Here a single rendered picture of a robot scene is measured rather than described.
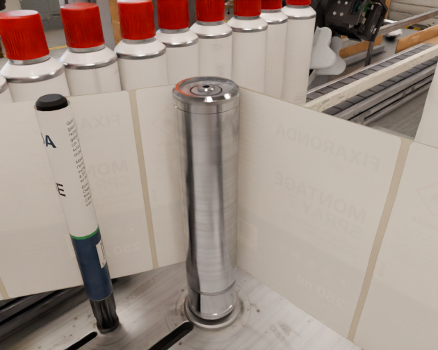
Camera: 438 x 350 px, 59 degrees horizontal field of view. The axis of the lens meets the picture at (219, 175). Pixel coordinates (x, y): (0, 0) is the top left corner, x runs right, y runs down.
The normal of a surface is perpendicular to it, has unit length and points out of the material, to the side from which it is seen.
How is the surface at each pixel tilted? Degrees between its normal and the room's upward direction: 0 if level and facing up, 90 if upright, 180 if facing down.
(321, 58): 63
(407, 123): 0
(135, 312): 0
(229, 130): 90
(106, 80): 90
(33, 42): 90
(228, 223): 90
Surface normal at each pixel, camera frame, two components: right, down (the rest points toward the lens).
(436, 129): -0.96, 0.18
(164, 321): -0.01, -0.84
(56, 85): 0.91, 0.22
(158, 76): 0.68, 0.39
